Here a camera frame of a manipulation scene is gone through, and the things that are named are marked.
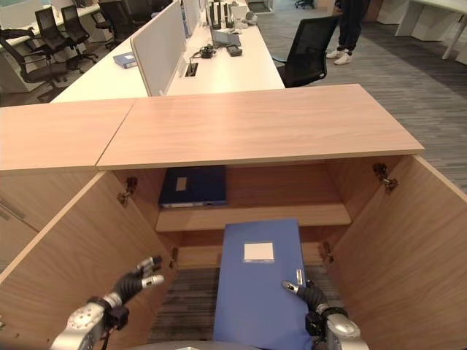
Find grey laptop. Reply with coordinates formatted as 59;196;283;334
210;27;243;48

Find blue file folder white label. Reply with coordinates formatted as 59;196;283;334
212;218;314;350

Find closed wooden cabinet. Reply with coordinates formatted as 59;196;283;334
0;98;138;273

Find long white office desk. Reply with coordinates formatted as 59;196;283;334
50;24;287;104

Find silver cabinet handle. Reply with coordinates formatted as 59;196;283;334
0;201;27;222

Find blue box file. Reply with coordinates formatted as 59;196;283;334
112;52;138;70

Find dark blue file folder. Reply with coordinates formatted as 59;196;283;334
157;166;228;210

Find open wooden office cabinet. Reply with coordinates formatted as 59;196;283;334
95;83;426;271

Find white side desk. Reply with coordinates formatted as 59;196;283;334
395;0;467;61

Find black mesh office chair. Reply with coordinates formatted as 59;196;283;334
276;14;342;89

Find black device with cables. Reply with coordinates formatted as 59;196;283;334
189;43;219;61

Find wooden cabinet right door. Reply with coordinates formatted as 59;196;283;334
329;154;467;350

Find black file holders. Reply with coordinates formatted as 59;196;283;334
205;0;235;31

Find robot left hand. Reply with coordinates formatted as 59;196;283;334
110;256;166;305

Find wooden cabinet shelf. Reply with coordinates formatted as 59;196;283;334
155;203;353;233

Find white desk partition screen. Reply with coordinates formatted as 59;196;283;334
130;0;188;98

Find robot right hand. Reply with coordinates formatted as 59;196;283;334
280;279;330;315

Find person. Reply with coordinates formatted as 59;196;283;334
325;0;371;66

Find wooden cabinet door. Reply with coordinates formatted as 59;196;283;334
0;171;180;350
329;154;467;350

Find wooden cabinet left door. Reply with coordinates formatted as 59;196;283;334
0;171;180;350

